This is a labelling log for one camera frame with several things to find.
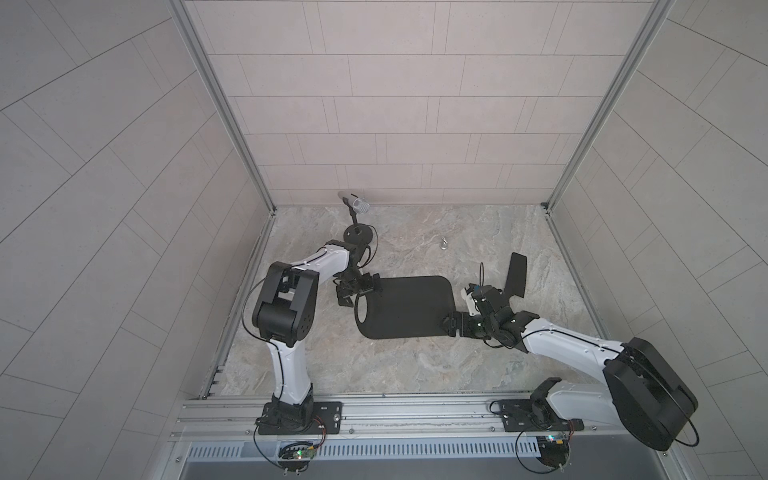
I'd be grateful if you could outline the black cutting board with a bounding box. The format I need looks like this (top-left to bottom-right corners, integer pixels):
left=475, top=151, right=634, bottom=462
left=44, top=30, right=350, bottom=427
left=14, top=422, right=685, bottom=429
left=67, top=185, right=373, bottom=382
left=354, top=276, right=456, bottom=340

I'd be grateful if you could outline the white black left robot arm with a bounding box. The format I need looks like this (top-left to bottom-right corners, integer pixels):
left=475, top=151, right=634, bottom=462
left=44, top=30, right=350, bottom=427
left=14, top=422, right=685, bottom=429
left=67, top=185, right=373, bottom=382
left=244, top=240, right=380, bottom=427

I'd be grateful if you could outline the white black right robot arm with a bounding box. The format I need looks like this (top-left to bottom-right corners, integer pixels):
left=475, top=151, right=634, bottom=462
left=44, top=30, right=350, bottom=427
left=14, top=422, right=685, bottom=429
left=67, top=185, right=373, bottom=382
left=441, top=287, right=698, bottom=451

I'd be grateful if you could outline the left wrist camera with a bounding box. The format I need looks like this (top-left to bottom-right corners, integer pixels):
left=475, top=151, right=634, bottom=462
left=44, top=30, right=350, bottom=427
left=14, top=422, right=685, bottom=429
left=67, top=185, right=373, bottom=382
left=343, top=223, right=374, bottom=252

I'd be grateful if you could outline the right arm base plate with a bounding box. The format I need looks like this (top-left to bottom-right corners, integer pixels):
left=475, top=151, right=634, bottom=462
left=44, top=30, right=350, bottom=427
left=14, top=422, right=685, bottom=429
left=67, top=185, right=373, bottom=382
left=489, top=399, right=584, bottom=433

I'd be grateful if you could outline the right circuit board with wires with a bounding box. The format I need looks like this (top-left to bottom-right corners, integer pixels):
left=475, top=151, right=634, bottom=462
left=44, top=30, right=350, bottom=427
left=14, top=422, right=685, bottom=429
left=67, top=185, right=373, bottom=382
left=514, top=420, right=576, bottom=475

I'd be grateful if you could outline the circuit board with wires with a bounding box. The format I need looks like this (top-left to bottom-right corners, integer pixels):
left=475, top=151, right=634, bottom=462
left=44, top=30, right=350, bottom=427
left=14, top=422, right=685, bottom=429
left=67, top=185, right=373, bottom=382
left=514, top=420, right=576, bottom=475
left=252, top=416, right=328, bottom=475

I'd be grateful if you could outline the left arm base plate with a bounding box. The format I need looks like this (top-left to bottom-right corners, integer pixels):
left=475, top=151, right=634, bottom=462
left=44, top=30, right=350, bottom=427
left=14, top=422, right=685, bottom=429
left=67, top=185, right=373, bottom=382
left=257, top=399, right=343, bottom=436

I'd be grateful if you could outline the left circuit board with wires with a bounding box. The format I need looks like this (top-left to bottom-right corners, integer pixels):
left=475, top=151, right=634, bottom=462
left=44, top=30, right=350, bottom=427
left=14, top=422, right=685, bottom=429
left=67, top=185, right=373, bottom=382
left=252, top=416, right=328, bottom=475

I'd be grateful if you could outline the aluminium rail frame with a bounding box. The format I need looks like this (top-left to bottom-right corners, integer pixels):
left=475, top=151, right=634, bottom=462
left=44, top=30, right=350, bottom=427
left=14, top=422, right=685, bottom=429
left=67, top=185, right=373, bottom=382
left=164, top=391, right=629, bottom=442

